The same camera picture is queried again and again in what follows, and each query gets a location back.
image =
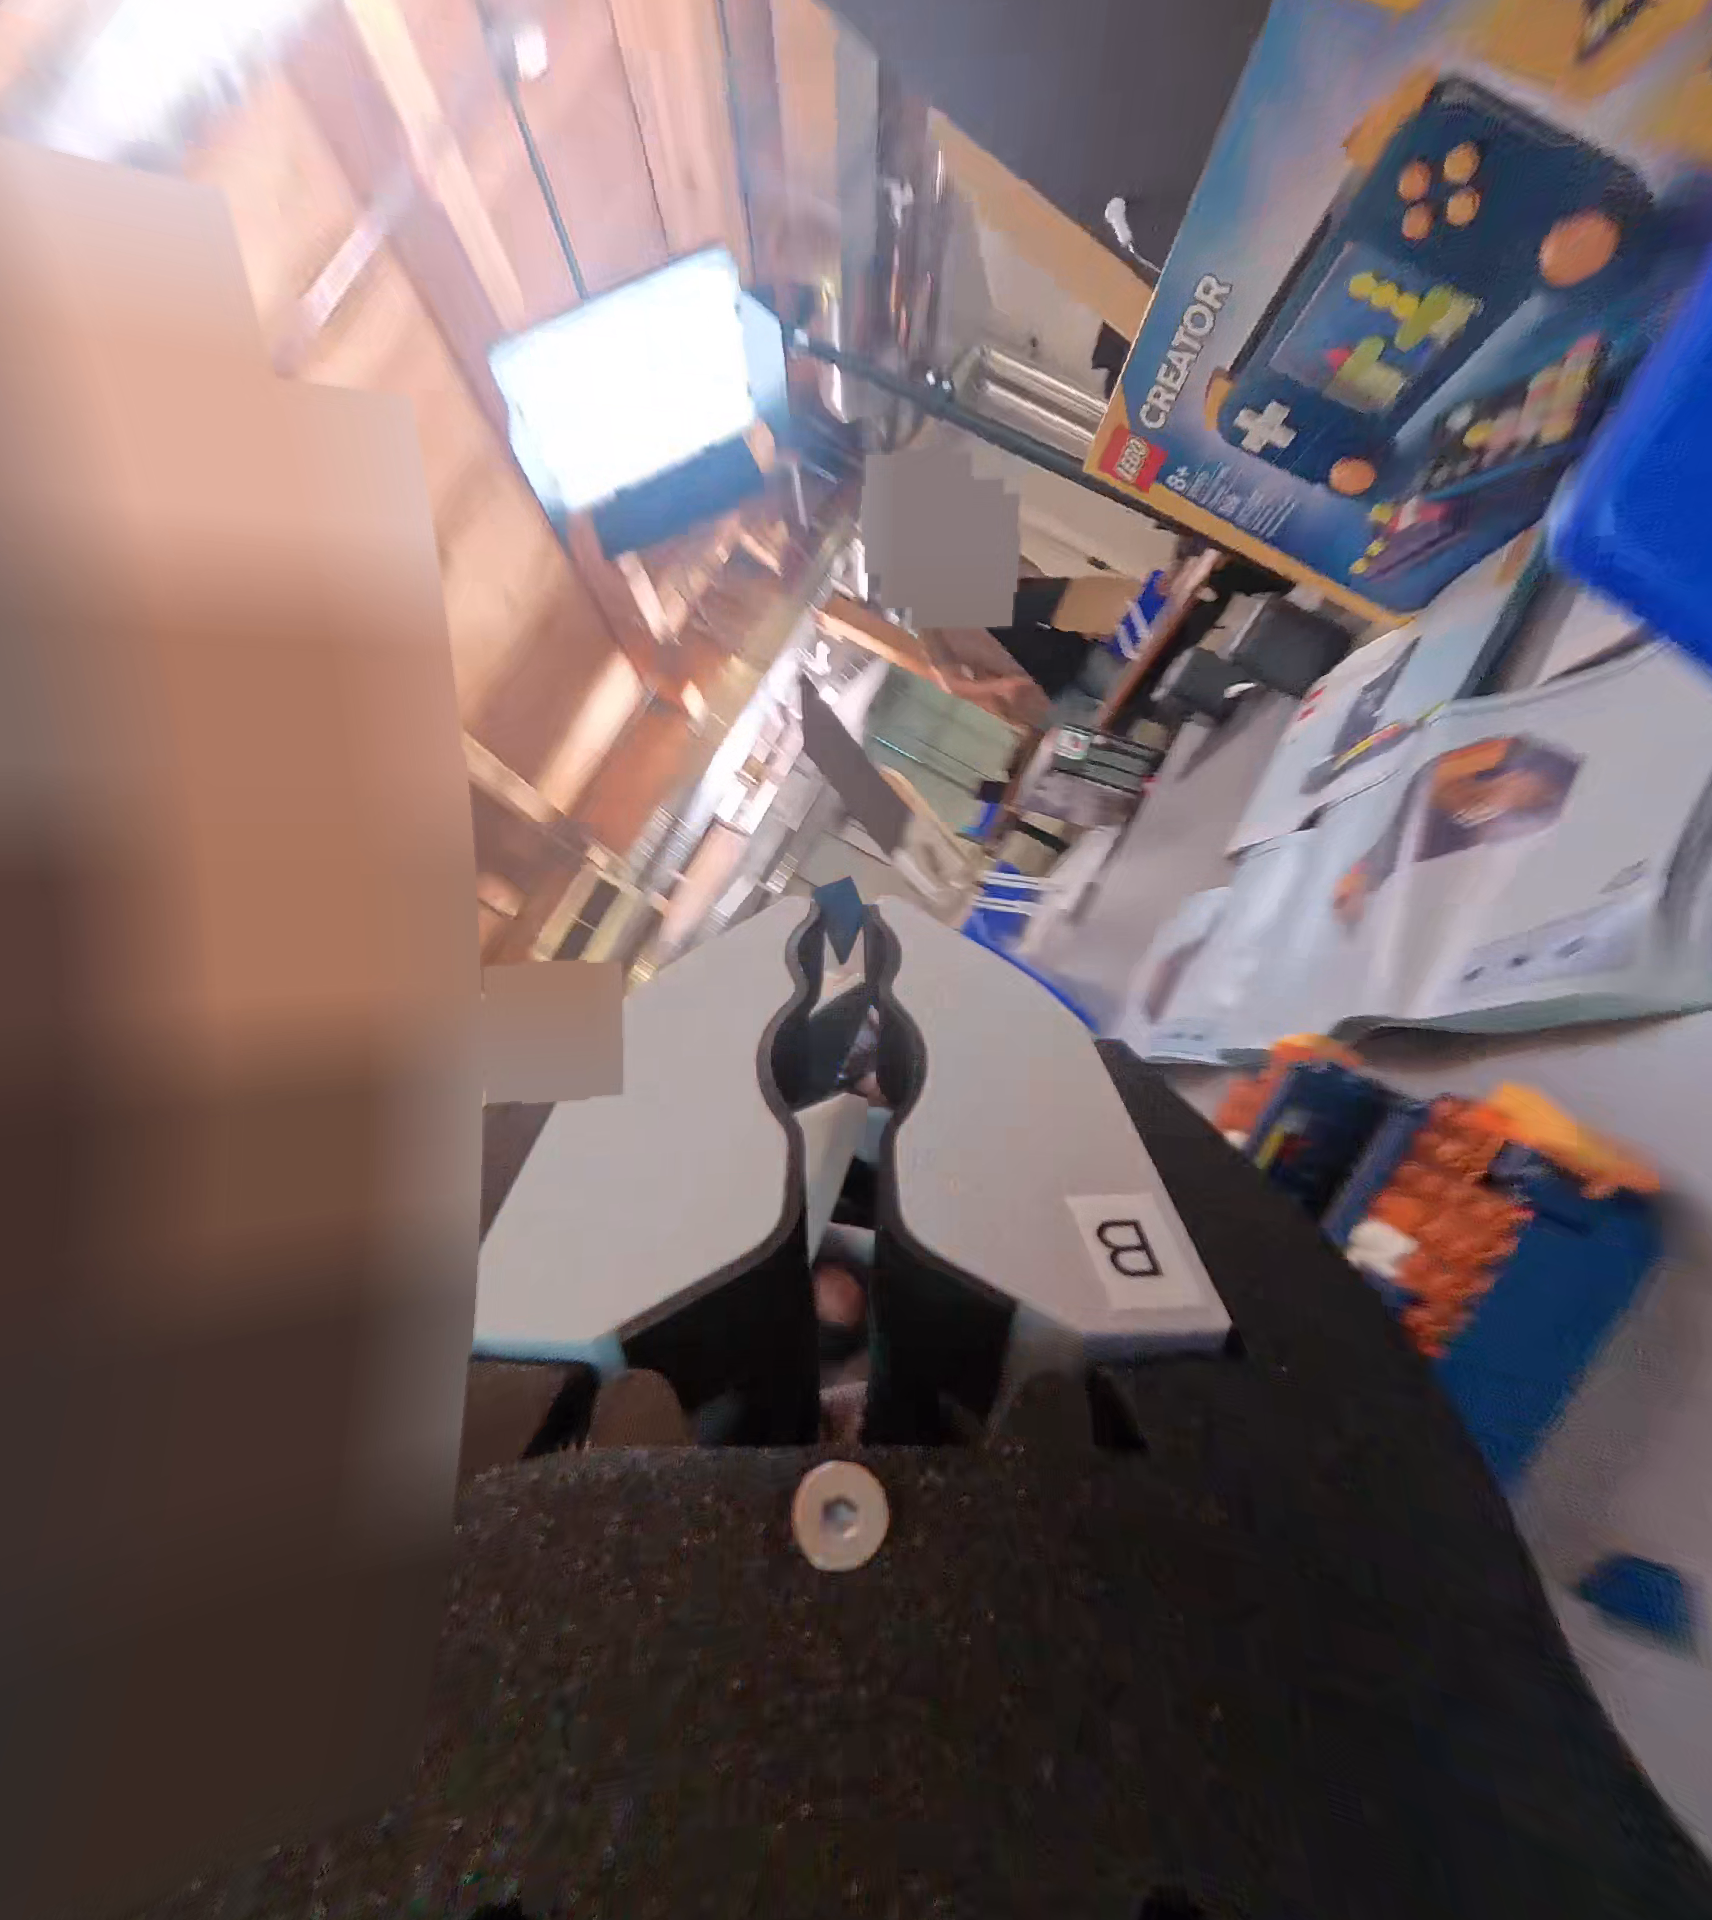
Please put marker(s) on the open instruction booklet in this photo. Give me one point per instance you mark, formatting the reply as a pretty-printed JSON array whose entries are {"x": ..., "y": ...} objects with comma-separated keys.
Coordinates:
[{"x": 1547, "y": 930}]

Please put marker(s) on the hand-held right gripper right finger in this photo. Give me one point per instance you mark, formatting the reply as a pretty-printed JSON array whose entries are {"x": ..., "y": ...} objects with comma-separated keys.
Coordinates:
[{"x": 1022, "y": 1140}]

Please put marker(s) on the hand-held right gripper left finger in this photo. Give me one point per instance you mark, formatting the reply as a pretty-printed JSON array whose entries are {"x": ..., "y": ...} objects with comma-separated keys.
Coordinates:
[{"x": 646, "y": 1169}]

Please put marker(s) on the small dark blue brick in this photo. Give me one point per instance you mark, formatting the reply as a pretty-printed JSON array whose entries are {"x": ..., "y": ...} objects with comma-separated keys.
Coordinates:
[{"x": 841, "y": 910}]

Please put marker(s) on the dark blue orange brick model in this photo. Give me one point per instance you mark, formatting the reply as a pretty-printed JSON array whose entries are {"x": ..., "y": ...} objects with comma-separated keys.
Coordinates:
[{"x": 1547, "y": 1276}]

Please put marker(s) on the brick toy set box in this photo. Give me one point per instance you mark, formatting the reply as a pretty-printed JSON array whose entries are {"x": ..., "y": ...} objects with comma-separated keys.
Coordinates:
[{"x": 1396, "y": 375}]

